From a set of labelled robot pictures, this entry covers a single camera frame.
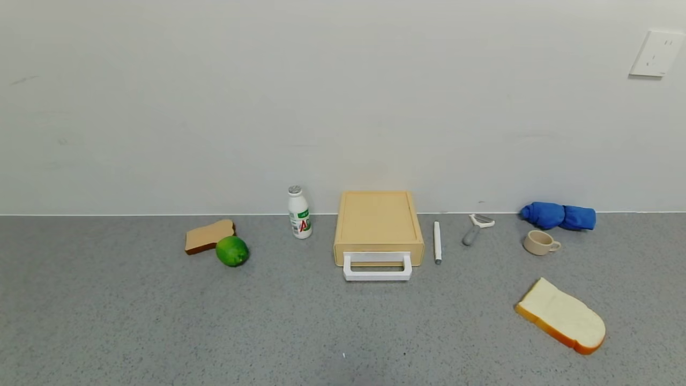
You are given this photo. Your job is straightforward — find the green lime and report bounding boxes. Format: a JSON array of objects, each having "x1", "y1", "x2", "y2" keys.
[{"x1": 215, "y1": 236, "x2": 249, "y2": 267}]

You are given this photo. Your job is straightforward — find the rolled blue cloth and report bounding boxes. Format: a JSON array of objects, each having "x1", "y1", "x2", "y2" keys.
[{"x1": 519, "y1": 202, "x2": 596, "y2": 232}]

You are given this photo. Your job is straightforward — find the grey handled peeler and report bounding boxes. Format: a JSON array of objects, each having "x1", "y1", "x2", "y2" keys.
[{"x1": 462, "y1": 214, "x2": 496, "y2": 247}]

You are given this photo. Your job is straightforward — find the white milk bottle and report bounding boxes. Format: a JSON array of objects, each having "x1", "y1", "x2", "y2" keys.
[{"x1": 287, "y1": 185, "x2": 312, "y2": 240}]

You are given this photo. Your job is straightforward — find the white wall socket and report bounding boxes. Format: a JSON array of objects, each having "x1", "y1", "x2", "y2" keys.
[{"x1": 629, "y1": 29, "x2": 685, "y2": 78}]

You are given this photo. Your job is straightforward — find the white bread slice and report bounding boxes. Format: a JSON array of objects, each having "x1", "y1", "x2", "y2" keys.
[{"x1": 515, "y1": 277, "x2": 607, "y2": 355}]

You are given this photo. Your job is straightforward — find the yellow drawer cabinet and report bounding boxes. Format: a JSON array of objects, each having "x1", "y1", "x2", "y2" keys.
[{"x1": 333, "y1": 191, "x2": 425, "y2": 267}]

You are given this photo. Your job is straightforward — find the beige cup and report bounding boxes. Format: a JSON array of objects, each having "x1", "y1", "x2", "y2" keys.
[{"x1": 523, "y1": 230, "x2": 562, "y2": 256}]

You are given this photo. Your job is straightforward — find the brown toast slice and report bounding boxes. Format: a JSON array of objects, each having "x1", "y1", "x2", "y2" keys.
[{"x1": 185, "y1": 219, "x2": 236, "y2": 256}]

